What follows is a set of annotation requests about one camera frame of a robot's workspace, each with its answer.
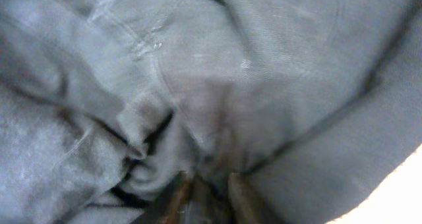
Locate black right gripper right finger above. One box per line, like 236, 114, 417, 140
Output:
227, 173, 284, 224

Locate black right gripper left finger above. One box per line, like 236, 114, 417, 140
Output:
131, 171, 192, 224

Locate black t-shirt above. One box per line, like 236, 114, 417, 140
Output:
1, 0, 421, 223

